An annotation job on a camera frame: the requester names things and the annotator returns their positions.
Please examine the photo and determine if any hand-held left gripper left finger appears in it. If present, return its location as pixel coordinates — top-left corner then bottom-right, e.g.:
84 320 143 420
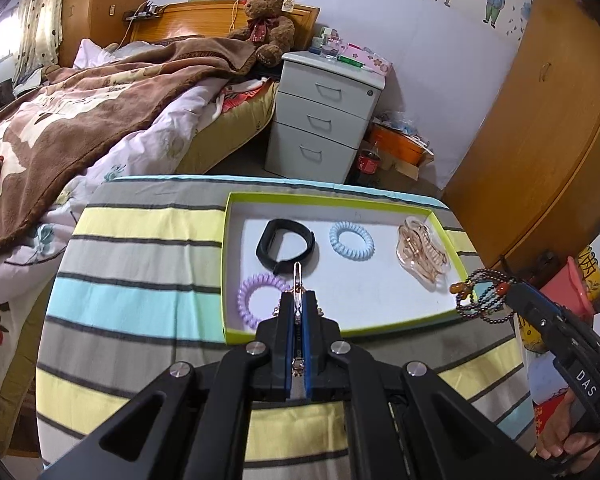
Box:
40 292 296 480

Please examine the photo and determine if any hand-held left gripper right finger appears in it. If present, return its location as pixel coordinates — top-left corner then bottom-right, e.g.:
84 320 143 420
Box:
302 291 536 480

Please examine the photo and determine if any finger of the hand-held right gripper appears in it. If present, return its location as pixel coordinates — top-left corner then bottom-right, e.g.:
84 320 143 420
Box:
505 287 548 333
517 282 563 318

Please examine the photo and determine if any purple spiral hair tie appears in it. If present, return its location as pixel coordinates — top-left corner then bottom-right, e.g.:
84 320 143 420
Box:
237 272 292 332

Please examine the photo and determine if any dark beaded bracelet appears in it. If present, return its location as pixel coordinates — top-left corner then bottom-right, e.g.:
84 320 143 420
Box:
450 269 518 323

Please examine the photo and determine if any green shallow box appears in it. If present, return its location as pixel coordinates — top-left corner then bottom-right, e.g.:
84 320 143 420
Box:
221 191 476 345

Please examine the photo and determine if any black wristband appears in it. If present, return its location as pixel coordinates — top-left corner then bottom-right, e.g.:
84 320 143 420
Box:
256 219 317 276

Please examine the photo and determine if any blue spiral hair tie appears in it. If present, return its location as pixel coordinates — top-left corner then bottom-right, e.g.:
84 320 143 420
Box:
329 220 375 262

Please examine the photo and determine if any clear hair claw clip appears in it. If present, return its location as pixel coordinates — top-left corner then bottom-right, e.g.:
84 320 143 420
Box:
396 216 452 292

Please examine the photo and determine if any person's right hand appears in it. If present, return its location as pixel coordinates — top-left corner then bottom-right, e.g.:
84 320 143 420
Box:
535 390 600 462

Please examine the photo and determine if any pink plastic container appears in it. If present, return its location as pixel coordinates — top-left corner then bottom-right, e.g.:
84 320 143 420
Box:
540 256 593 316

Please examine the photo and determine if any yellow printed container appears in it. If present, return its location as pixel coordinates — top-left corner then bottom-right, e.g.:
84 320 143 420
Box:
577 246 600 302

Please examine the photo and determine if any large wooden wardrobe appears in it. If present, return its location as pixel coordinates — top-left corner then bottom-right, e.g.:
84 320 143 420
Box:
442 0 600 281

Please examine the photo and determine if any cardboard box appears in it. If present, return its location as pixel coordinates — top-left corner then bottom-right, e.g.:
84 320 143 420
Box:
380 152 431 182

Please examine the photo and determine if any orange basket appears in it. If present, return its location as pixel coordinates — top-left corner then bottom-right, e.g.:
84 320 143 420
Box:
367 110 433 171

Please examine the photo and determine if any yellow bed sheet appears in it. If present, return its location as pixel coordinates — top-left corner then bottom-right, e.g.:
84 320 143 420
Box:
0 82 279 456

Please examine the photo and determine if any grey drawer nightstand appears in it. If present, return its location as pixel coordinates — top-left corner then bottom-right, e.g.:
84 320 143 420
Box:
265 50 383 184

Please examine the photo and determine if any white floral quilt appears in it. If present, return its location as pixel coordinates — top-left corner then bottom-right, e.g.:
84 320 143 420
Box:
0 39 222 396

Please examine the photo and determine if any red printed pillow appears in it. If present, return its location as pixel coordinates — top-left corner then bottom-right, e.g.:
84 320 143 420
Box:
215 80 276 121

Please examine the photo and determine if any pink floral box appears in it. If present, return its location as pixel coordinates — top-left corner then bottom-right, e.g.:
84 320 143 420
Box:
337 42 393 77

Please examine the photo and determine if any small bottles cluster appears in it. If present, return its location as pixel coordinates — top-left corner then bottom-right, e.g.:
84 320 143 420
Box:
309 27 343 58

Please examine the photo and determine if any brown fleece blanket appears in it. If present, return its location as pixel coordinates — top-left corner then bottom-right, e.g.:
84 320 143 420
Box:
0 37 261 261

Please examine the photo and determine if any brown teddy bear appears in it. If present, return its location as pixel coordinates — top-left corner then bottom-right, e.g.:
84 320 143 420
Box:
227 0 297 67

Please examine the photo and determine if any wooden headboard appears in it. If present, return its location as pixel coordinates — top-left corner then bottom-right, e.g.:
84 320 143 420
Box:
127 0 321 53

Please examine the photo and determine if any power strip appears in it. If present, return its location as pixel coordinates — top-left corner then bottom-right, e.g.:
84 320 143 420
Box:
124 5 166 21

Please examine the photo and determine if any patterned curtain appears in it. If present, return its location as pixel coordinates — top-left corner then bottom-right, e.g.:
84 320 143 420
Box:
12 0 71 78

